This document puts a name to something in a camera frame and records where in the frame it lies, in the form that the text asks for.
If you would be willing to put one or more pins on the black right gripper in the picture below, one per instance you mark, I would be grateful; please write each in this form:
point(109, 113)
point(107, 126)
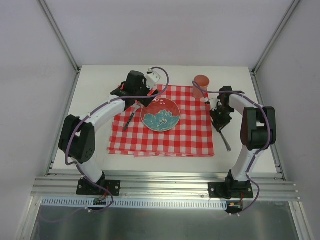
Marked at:
point(219, 118)

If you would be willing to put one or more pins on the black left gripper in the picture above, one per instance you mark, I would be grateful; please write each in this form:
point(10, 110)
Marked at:
point(139, 95)

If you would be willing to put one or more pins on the fork with green handle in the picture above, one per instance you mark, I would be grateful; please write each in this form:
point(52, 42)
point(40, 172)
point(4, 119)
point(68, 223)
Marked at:
point(136, 107)

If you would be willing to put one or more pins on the red teal ceramic plate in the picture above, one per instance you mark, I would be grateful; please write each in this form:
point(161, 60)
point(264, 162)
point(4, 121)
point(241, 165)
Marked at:
point(161, 115)

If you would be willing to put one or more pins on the silver table knife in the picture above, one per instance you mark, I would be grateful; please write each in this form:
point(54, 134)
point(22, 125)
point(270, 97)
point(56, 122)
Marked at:
point(227, 145)

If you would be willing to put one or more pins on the salmon pink plastic cup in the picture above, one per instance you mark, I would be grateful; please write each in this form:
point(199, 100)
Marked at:
point(203, 82)

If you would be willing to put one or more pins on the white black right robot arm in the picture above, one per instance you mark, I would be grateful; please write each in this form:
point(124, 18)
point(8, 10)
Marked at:
point(258, 129)

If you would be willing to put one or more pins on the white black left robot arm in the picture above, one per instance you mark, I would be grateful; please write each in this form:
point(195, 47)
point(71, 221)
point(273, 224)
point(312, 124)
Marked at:
point(78, 136)

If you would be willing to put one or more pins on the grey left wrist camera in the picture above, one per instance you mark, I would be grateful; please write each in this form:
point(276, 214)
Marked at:
point(152, 77)

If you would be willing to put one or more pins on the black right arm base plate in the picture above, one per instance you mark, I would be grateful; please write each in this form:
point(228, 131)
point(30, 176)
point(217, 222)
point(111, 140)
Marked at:
point(229, 191)

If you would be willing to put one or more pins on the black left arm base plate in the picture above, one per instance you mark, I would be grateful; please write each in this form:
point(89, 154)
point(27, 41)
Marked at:
point(85, 188)

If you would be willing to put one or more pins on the white slotted cable duct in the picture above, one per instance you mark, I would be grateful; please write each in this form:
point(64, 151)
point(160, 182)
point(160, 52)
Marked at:
point(89, 202)

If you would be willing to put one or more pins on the aluminium front rail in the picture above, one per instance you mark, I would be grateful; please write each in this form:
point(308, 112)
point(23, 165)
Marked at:
point(165, 185)

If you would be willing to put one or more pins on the aluminium frame post left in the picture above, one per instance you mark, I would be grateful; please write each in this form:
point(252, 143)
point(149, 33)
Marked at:
point(57, 32)

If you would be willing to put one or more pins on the aluminium frame post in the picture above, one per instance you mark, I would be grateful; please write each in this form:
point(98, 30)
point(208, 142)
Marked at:
point(57, 32)
point(277, 33)

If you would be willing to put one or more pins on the aluminium frame post right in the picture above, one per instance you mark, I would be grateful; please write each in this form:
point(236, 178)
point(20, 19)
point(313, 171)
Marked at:
point(277, 33)

